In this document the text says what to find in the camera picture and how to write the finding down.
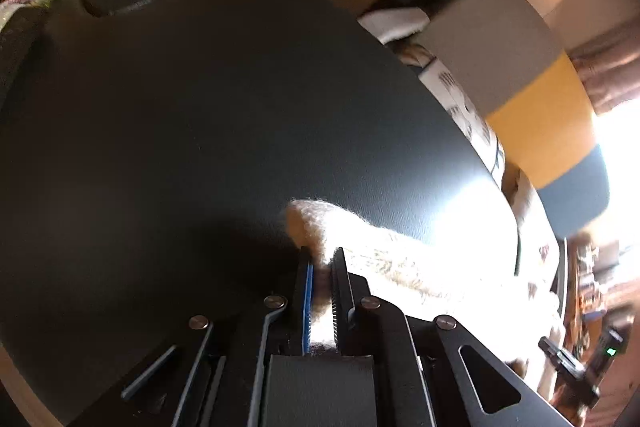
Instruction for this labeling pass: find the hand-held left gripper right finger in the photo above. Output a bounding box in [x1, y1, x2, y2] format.
[330, 247, 576, 427]

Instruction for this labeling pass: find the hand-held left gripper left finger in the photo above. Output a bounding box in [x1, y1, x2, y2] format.
[120, 247, 315, 427]

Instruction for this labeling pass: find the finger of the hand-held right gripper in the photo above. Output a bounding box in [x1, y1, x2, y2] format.
[538, 337, 587, 379]

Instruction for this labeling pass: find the cream knit sweater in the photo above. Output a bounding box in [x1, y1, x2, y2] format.
[284, 199, 563, 388]

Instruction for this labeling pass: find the wooden side table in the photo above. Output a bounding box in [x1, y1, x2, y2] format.
[567, 239, 626, 323]

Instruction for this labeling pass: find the deer print pillow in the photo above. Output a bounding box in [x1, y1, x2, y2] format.
[502, 167, 561, 293]

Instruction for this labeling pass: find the white framed window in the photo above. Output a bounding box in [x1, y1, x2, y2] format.
[590, 97, 640, 258]

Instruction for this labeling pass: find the triangle pattern pillow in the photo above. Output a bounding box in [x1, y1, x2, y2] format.
[395, 42, 506, 188]

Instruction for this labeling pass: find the patterned beige curtain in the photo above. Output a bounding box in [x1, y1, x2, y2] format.
[570, 22, 640, 114]

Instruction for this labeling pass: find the grey yellow blue sofa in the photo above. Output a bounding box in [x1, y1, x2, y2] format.
[360, 0, 612, 240]

